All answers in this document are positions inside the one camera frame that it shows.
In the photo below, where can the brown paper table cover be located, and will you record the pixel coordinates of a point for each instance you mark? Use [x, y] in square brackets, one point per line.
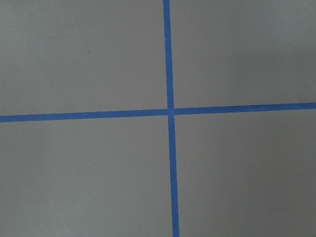
[157, 118]

